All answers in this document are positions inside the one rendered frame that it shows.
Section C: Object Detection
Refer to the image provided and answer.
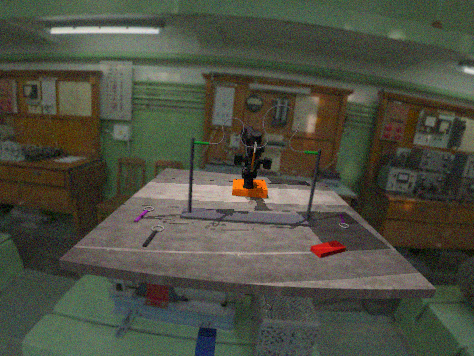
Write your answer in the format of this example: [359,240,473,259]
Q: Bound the blue block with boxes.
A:
[195,327,217,356]

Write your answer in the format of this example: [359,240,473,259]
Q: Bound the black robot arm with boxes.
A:
[240,126,265,189]

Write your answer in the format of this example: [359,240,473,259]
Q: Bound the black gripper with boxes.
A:
[234,150,272,173]

